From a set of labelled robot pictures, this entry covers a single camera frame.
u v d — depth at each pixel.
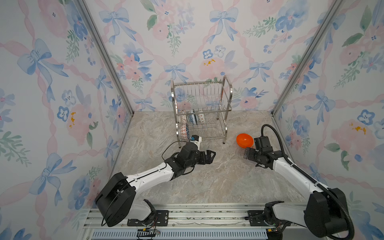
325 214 0.40
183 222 0.74
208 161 0.71
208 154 0.72
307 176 0.48
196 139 0.73
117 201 0.41
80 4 0.68
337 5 0.68
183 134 0.92
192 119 1.00
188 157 0.63
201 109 1.03
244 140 0.99
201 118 1.00
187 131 1.03
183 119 1.00
